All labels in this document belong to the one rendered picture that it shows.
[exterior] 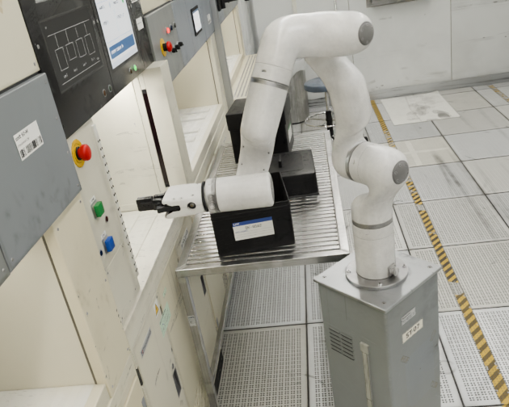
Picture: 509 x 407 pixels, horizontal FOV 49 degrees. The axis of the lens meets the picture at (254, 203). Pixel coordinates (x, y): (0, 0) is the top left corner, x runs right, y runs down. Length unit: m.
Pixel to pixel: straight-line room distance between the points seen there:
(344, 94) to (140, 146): 0.92
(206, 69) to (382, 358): 2.24
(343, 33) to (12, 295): 0.95
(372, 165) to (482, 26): 4.92
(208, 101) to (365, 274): 2.07
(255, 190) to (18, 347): 0.67
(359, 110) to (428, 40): 4.80
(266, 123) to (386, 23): 4.91
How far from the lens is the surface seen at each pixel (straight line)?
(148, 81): 2.04
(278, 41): 1.31
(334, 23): 1.36
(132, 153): 2.15
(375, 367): 1.82
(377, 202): 1.58
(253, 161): 1.41
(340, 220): 2.11
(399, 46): 6.21
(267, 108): 1.30
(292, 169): 2.34
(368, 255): 1.69
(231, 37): 4.97
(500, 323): 2.85
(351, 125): 1.51
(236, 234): 1.94
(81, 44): 1.53
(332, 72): 1.47
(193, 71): 3.51
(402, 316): 1.73
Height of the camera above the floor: 1.74
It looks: 25 degrees down
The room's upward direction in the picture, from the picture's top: 10 degrees counter-clockwise
